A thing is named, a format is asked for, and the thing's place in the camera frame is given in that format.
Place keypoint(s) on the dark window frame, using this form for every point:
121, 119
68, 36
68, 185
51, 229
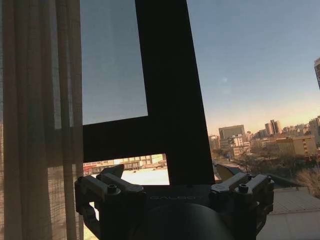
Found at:
172, 105

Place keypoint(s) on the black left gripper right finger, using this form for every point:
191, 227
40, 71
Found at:
240, 183

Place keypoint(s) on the sheer beige curtain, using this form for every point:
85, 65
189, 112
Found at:
41, 120

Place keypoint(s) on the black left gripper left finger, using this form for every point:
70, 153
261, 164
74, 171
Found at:
110, 181

